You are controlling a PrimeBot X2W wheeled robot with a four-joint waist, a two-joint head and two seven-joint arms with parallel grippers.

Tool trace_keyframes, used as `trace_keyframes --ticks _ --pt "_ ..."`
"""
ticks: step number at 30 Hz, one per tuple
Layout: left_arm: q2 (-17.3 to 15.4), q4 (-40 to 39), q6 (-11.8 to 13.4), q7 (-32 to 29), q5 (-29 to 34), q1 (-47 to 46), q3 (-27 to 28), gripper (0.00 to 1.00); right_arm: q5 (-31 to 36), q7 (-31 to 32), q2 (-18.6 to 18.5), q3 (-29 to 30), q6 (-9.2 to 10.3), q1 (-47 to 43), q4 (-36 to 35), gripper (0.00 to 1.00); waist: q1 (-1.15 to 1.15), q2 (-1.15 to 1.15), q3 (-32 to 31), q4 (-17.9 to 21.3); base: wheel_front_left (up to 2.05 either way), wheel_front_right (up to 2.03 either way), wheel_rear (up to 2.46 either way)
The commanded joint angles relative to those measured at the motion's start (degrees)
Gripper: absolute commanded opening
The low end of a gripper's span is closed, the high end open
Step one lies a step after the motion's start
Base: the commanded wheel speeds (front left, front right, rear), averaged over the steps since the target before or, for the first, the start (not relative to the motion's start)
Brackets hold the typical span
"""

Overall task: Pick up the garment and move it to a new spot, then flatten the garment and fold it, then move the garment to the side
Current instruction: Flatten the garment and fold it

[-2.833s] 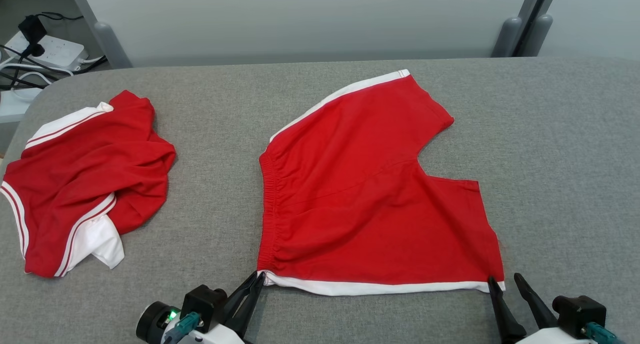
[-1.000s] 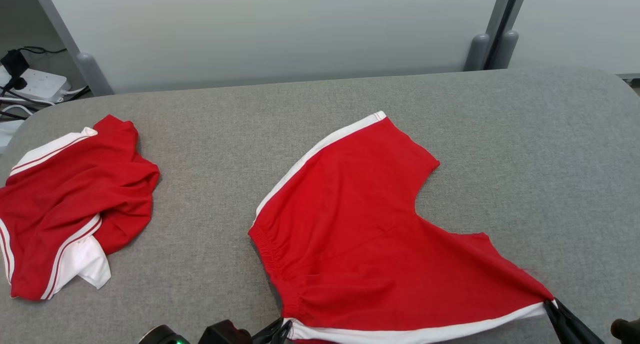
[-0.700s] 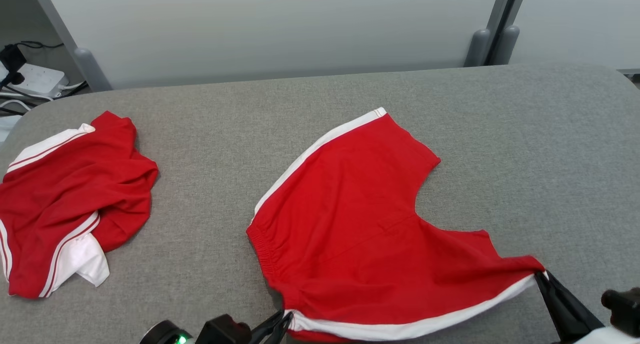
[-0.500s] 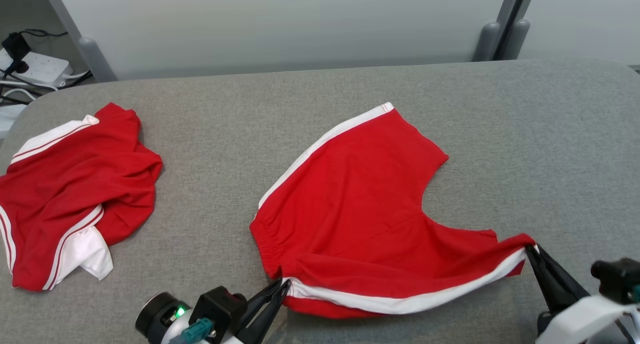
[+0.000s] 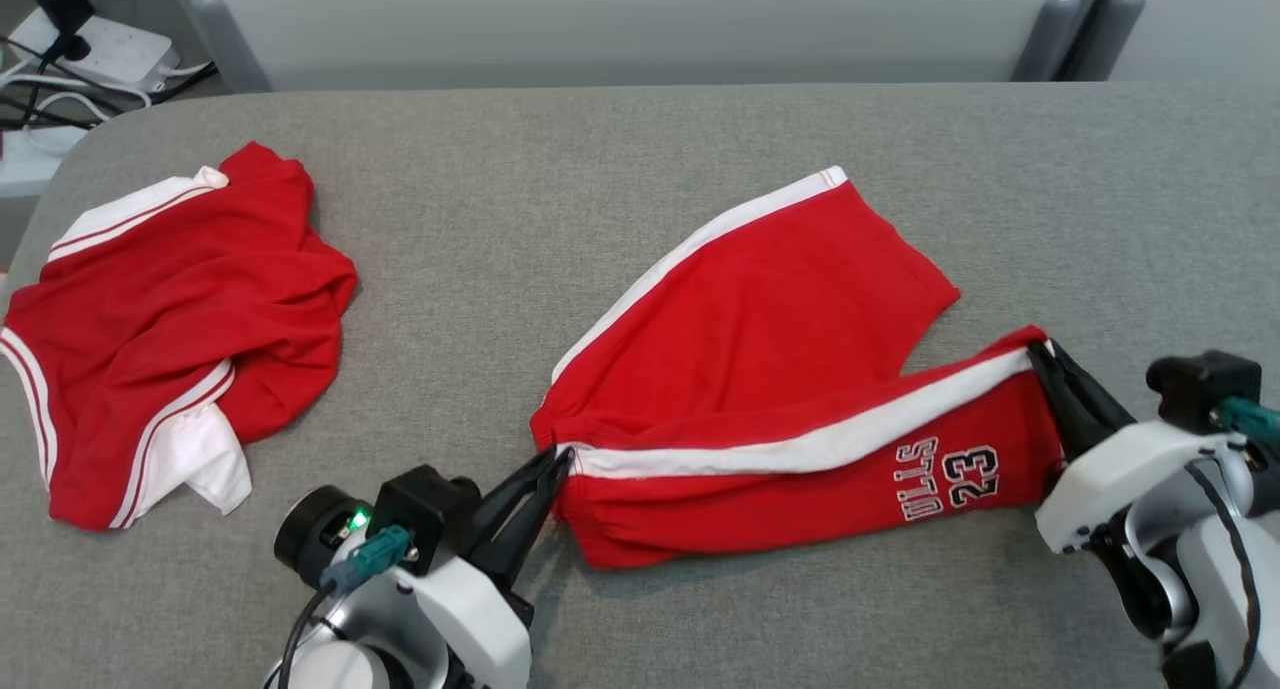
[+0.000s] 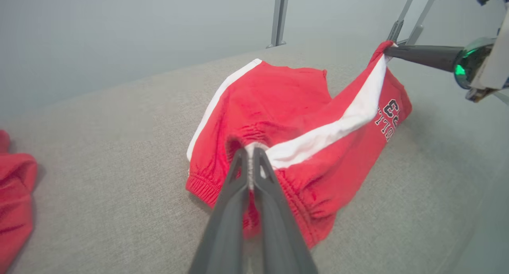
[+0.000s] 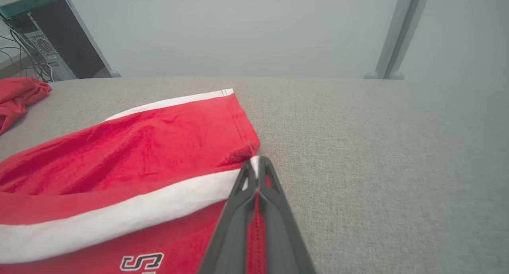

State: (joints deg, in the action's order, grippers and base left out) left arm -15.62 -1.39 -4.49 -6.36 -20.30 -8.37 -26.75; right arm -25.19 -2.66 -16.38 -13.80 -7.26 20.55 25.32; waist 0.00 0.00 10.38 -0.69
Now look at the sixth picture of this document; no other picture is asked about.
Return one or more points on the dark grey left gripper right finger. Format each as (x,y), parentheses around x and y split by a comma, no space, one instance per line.
(278,234)

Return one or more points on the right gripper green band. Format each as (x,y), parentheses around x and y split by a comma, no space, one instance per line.
(489,67)

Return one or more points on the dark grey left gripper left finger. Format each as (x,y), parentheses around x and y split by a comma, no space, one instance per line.
(226,226)

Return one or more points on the red shorts with white stripes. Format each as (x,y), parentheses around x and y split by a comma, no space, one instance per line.
(278,99)

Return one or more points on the red shirt with white sleeves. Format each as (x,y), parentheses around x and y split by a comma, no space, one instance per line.
(14,194)

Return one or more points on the grey slanted partition posts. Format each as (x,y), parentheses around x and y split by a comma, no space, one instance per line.
(415,25)

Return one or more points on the grey double partition post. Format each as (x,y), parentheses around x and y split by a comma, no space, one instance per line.
(279,15)

